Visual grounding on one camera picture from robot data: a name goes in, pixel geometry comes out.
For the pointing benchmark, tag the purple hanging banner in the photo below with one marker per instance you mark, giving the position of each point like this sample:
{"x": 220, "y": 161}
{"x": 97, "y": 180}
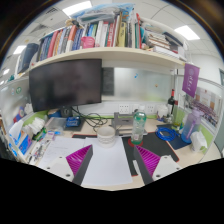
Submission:
{"x": 190, "y": 80}

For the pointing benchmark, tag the blue tissue box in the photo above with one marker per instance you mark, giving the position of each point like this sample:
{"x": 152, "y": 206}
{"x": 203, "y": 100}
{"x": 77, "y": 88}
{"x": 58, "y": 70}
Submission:
{"x": 21, "y": 140}

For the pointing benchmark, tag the group photo poster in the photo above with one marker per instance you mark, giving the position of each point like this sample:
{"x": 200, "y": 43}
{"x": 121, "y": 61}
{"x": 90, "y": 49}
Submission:
{"x": 206, "y": 106}

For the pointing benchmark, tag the large white paper sheet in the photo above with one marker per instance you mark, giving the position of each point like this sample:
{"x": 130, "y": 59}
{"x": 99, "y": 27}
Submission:
{"x": 106, "y": 163}

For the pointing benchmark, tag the stack of white napkins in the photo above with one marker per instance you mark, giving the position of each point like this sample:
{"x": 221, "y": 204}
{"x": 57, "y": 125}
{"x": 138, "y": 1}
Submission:
{"x": 36, "y": 126}

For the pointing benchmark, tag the grey metal laptop stand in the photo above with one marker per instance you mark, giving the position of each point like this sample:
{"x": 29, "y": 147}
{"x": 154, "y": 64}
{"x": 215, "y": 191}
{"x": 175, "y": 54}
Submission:
{"x": 121, "y": 125}

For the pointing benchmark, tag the white paper sheet with writing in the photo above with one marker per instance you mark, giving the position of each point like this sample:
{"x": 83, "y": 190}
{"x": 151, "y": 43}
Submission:
{"x": 61, "y": 150}

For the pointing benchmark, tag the white cloth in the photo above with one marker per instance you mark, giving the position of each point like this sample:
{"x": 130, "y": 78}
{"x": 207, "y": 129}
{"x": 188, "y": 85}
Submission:
{"x": 136, "y": 167}

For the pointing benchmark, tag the white tissue pack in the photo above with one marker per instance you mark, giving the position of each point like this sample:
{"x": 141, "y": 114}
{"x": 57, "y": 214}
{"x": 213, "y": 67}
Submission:
{"x": 199, "y": 140}

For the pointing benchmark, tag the wooden shelf with books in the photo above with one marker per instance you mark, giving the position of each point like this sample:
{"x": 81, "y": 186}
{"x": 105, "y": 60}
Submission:
{"x": 106, "y": 53}

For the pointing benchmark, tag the small blue device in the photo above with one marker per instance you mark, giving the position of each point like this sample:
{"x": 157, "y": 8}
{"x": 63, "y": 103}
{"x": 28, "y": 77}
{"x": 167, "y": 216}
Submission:
{"x": 73, "y": 121}

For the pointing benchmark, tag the green-labelled clear drink bottle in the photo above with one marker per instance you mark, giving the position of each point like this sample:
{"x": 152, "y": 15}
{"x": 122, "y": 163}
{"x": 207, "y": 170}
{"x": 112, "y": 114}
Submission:
{"x": 138, "y": 125}

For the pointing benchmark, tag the dark wine bottle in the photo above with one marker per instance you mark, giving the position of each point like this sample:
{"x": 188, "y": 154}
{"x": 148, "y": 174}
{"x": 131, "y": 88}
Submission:
{"x": 171, "y": 103}

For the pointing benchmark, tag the clear plastic box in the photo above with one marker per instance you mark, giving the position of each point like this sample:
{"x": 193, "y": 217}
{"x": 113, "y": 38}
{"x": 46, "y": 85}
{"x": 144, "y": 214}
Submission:
{"x": 55, "y": 123}

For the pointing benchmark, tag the dark blue pad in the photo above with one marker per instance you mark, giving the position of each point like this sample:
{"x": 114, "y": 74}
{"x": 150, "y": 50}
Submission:
{"x": 176, "y": 144}

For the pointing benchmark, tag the black computer monitor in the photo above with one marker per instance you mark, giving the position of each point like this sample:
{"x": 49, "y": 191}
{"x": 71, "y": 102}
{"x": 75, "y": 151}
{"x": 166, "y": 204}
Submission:
{"x": 65, "y": 83}

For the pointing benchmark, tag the ceiling lights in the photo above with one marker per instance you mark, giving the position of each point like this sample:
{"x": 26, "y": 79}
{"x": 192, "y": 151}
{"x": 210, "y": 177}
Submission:
{"x": 77, "y": 7}

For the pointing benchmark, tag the white ceramic jar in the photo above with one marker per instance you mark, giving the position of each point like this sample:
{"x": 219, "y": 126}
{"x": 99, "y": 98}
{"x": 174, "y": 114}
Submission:
{"x": 162, "y": 111}

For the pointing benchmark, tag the white wall power sockets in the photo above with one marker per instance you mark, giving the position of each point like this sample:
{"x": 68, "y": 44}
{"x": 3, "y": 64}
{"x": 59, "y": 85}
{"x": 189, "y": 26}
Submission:
{"x": 124, "y": 108}

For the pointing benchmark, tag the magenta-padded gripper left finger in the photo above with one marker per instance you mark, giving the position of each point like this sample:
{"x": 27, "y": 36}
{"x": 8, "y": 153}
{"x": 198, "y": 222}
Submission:
{"x": 60, "y": 166}

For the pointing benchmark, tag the flat round red coaster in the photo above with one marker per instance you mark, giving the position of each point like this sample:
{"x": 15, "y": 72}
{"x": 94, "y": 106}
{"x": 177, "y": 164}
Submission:
{"x": 130, "y": 142}

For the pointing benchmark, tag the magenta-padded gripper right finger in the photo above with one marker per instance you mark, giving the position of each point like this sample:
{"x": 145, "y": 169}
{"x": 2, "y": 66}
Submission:
{"x": 165, "y": 166}

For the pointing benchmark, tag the translucent purple water bottle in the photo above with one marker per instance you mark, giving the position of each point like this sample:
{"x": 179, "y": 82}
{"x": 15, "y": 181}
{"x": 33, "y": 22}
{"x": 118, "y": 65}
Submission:
{"x": 190, "y": 128}

